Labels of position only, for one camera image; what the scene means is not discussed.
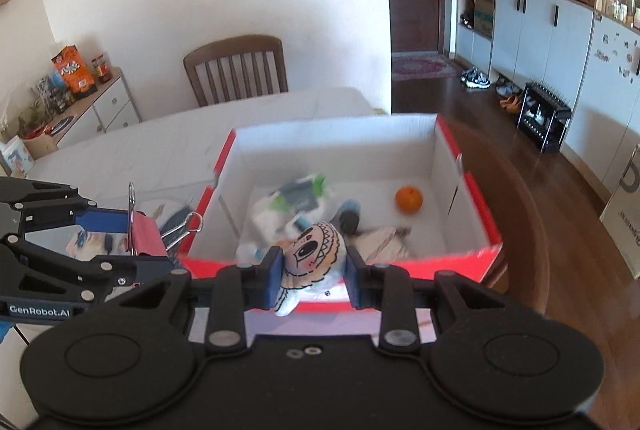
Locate pair of dark sneakers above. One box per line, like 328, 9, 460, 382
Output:
461, 67, 493, 89

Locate white printed carton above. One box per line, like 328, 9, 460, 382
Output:
600, 157, 640, 281

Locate grey-blue cabinets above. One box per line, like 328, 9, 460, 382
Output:
492, 0, 598, 151

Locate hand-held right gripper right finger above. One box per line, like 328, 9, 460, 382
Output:
345, 246, 501, 357

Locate white and orange snack packet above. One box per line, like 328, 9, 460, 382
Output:
270, 172, 332, 217

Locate orange snack box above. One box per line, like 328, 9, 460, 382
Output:
50, 44, 97, 99

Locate orange tangerine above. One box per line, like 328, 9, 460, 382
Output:
395, 186, 425, 215

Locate clear bag of white cotton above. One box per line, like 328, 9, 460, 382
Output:
241, 200, 301, 261

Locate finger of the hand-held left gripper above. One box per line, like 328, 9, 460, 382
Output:
0, 176, 138, 241
0, 234, 188, 305

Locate brown cardboard carton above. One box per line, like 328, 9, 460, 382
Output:
472, 0, 496, 39

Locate white side cabinet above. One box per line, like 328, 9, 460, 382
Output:
30, 67, 143, 161

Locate red-lidded jar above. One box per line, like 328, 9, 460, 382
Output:
91, 54, 112, 84

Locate blue snack packets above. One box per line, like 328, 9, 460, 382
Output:
32, 74, 71, 111

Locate blue thread spool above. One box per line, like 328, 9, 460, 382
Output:
337, 202, 362, 233

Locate pink binder clip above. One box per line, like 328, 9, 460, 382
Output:
127, 182, 205, 257

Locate beige striped cloth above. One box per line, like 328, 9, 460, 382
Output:
362, 226, 416, 261

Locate red cardboard box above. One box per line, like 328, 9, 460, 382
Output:
177, 112, 503, 315

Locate white cabinet with stickers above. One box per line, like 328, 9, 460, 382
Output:
560, 14, 640, 205

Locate patterned red rug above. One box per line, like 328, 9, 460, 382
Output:
391, 54, 463, 82

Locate white marble desktop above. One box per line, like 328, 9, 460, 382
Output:
0, 87, 386, 361

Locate beige plush bunny toy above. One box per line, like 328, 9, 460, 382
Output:
272, 220, 351, 317

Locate black floor rack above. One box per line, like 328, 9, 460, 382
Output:
517, 81, 572, 155

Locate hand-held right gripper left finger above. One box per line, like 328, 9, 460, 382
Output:
125, 246, 286, 356

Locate brown curved wooden chair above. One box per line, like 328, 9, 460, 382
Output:
450, 125, 548, 315

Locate brown slatted wooden chair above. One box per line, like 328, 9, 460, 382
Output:
182, 34, 290, 108

